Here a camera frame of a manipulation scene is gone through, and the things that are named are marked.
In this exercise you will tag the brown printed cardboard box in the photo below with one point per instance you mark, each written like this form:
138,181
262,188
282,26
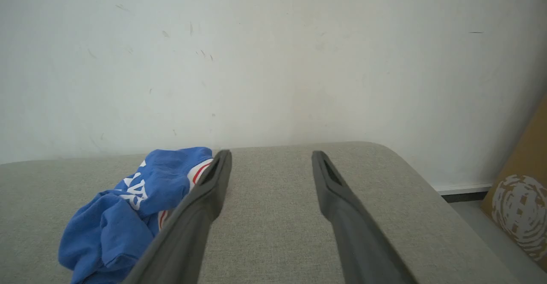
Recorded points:
527,168

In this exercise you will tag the grey fabric sofa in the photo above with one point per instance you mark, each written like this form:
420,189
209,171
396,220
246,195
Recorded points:
273,232

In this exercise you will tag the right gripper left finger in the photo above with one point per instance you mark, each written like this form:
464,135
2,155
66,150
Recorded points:
183,237

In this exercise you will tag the blue jersey with white sleeves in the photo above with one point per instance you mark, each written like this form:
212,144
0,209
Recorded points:
124,232

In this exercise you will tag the white baseboard strip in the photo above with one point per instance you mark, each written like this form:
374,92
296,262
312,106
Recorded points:
463,188

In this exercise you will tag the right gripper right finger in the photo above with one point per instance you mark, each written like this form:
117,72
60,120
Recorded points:
363,241

